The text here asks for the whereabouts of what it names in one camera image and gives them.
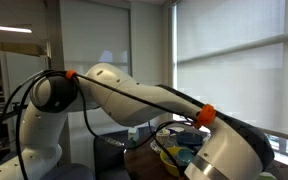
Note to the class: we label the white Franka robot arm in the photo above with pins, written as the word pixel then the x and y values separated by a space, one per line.
pixel 134 103

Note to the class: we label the dark blue bowl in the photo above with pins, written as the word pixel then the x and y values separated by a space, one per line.
pixel 189 138

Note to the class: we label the yellow bowl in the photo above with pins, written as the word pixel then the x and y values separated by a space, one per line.
pixel 168 163

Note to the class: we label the patterned white mug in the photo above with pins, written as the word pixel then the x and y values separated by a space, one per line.
pixel 162 136

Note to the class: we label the small green bottle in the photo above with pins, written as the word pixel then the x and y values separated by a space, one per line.
pixel 133 144

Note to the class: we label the dark grey sofa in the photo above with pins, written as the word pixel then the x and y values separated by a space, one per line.
pixel 109 153

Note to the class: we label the round wooden table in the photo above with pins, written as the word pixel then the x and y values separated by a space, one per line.
pixel 144 163

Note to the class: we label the blue grey office chair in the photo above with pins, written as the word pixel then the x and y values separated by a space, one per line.
pixel 70 172

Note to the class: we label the white cabinet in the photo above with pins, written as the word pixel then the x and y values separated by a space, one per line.
pixel 20 70

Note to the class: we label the green and white cloth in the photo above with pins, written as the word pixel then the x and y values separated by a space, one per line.
pixel 266 176

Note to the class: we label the ceiling strip light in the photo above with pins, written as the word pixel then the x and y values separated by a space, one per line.
pixel 7 28

